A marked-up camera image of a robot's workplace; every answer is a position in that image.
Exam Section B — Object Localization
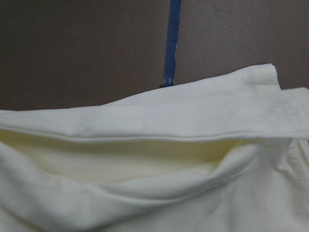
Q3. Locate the cream long-sleeve Twinkle shirt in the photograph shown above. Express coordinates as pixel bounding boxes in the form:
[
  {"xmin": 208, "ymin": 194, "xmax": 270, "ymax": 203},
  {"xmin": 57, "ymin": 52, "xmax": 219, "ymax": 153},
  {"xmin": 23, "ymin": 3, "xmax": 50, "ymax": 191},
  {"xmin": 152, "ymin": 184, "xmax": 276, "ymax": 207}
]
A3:
[{"xmin": 0, "ymin": 64, "xmax": 309, "ymax": 232}]

